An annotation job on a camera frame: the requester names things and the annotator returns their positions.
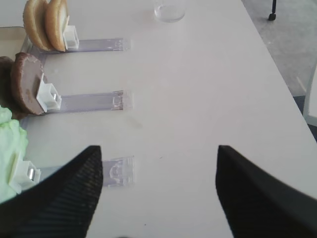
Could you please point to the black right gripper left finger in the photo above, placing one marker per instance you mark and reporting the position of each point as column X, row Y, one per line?
column 61, row 206

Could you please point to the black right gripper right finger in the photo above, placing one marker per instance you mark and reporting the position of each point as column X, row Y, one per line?
column 257, row 205

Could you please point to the green lettuce leaf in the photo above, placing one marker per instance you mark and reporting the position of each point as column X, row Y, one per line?
column 13, row 142

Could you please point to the brown meat patty front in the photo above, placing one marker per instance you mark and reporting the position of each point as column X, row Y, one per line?
column 26, row 74

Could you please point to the brown meat patty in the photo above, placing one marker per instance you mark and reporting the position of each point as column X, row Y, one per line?
column 6, row 97
column 26, row 74

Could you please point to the brown meat patty back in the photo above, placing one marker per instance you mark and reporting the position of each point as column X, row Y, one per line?
column 6, row 97

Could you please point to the tan bun slice inner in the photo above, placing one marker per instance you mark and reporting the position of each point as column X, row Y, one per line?
column 55, row 20

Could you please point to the tan bun slice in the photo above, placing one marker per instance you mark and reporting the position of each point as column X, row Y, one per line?
column 34, row 23
column 55, row 20

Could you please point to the tan bun slice outer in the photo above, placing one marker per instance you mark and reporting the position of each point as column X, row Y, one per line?
column 34, row 23

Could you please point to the clear glass cup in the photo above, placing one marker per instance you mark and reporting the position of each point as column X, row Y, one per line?
column 169, row 10

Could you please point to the clear rail lettuce holder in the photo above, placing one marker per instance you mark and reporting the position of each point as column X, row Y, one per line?
column 24, row 175

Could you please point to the clear rail patty holder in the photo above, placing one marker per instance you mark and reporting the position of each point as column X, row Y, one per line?
column 54, row 103

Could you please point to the clear rail bun holder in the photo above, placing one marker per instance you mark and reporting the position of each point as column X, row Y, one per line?
column 74, row 45

